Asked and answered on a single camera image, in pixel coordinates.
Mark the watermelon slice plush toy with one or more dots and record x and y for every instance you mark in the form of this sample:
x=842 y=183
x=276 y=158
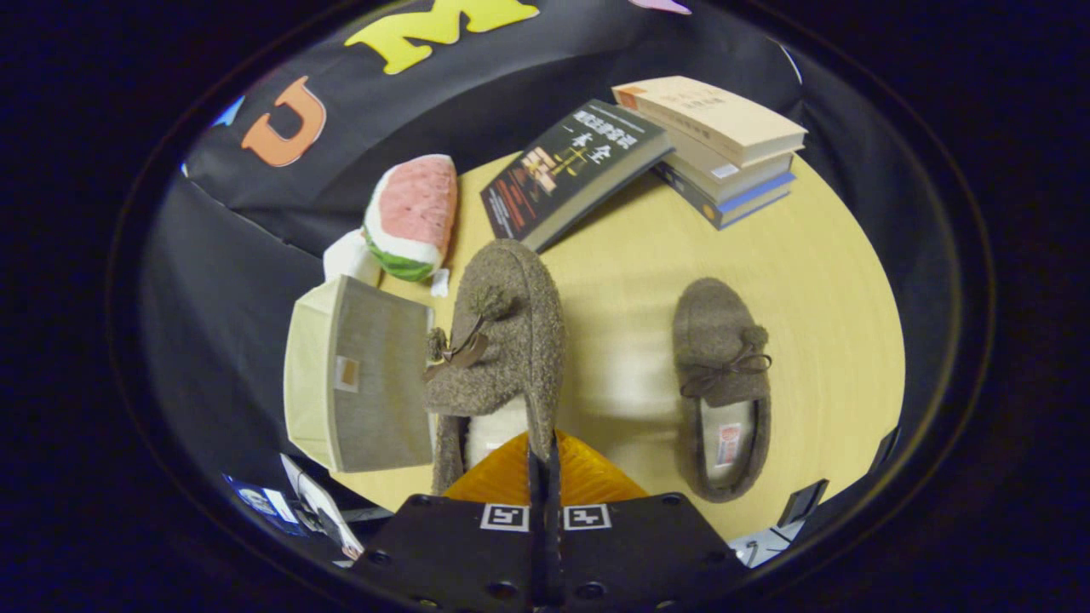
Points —
x=417 y=204

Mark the white paper sheet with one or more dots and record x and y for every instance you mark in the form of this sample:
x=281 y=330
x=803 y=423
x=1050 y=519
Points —
x=319 y=502

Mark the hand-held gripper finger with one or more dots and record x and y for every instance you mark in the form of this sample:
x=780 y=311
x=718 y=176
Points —
x=553 y=553
x=536 y=545

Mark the blue printed packet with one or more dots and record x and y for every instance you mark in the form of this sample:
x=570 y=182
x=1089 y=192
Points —
x=255 y=502

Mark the beige fabric storage box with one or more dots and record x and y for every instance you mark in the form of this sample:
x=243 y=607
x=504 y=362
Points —
x=383 y=375

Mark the white plush toy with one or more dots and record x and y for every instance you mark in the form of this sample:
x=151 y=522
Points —
x=349 y=255

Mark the beige cover book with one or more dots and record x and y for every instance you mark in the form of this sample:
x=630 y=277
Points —
x=707 y=106

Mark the black paperback book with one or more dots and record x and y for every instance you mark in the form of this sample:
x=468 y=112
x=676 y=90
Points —
x=570 y=162

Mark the brown fuzzy shoe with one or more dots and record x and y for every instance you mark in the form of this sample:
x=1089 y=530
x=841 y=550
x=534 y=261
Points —
x=519 y=323
x=715 y=332

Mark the blue cover book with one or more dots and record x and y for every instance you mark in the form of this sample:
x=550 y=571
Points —
x=741 y=206

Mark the grey cover book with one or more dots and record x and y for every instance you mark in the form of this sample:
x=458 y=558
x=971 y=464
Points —
x=724 y=174

